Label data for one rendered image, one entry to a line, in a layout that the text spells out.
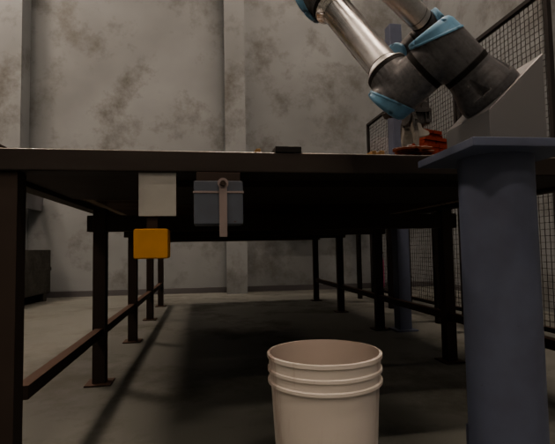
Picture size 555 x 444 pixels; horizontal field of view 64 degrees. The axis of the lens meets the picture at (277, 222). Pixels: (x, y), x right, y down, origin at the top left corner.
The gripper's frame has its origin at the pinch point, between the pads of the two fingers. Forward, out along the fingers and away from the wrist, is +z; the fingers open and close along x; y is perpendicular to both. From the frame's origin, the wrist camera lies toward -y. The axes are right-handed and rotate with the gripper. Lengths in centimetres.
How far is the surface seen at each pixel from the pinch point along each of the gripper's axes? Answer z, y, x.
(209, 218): 27, -71, -27
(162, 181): 17, -83, -24
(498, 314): 51, -7, -56
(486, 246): 36, -8, -55
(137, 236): 32, -89, -27
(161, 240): 33, -83, -27
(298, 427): 78, -50, -42
